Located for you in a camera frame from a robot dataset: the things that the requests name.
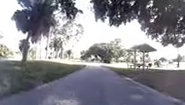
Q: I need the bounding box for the group of thin trees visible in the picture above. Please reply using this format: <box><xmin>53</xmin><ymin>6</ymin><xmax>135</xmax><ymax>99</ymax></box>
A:
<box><xmin>43</xmin><ymin>16</ymin><xmax>86</xmax><ymax>63</ymax></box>

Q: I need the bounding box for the grass strip beside pond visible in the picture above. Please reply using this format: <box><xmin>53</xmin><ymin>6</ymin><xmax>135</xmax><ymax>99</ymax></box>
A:
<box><xmin>0</xmin><ymin>54</ymin><xmax>87</xmax><ymax>105</ymax></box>

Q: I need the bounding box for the large broad dark tree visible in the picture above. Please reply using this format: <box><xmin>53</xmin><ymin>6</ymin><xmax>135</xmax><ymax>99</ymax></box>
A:
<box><xmin>50</xmin><ymin>0</ymin><xmax>185</xmax><ymax>50</ymax></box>

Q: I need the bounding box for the grey asphalt path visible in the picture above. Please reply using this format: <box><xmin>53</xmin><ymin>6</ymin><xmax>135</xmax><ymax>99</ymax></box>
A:
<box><xmin>0</xmin><ymin>53</ymin><xmax>185</xmax><ymax>105</ymax></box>

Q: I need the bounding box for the distant broad tree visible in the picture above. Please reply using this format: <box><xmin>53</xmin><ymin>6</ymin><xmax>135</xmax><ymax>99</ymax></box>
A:
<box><xmin>79</xmin><ymin>34</ymin><xmax>130</xmax><ymax>66</ymax></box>

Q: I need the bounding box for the roofed picnic shelter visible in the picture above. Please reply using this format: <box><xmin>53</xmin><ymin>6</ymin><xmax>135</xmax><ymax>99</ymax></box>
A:
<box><xmin>125</xmin><ymin>41</ymin><xmax>159</xmax><ymax>73</ymax></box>

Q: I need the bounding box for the grass field with shade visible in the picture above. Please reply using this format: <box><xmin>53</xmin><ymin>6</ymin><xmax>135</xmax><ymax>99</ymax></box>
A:
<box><xmin>104</xmin><ymin>51</ymin><xmax>185</xmax><ymax>105</ymax></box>

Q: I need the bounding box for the palm tree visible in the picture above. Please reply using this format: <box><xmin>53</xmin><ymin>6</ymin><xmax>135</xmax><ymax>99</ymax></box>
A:
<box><xmin>6</xmin><ymin>0</ymin><xmax>61</xmax><ymax>67</ymax></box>

